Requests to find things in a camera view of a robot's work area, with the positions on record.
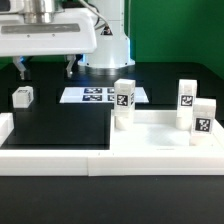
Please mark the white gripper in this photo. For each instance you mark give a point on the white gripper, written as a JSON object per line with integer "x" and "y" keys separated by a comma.
{"x": 71, "y": 32}

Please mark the white square tabletop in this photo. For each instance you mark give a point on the white square tabletop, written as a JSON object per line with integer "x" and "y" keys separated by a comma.
{"x": 156, "y": 129}

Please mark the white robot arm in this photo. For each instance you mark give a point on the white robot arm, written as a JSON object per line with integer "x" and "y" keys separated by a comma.
{"x": 113, "y": 45}

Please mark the white sheet with tags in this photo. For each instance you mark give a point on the white sheet with tags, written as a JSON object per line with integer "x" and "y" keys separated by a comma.
{"x": 87, "y": 95}

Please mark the white U-shaped fence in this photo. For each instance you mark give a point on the white U-shaped fence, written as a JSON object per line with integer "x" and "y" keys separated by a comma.
{"x": 108, "y": 162}

